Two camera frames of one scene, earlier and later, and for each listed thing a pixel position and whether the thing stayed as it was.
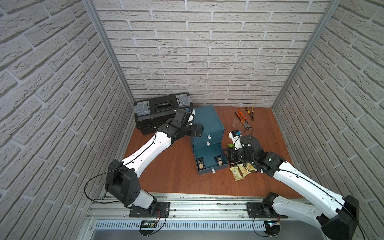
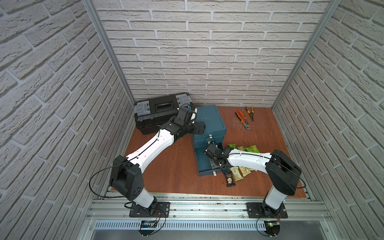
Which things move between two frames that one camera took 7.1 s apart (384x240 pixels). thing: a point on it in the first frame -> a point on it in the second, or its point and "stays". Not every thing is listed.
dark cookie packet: [200, 163] -> [229, 179]
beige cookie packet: [244, 171] stays
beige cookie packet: [236, 173] stays
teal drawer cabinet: [209, 145] stays
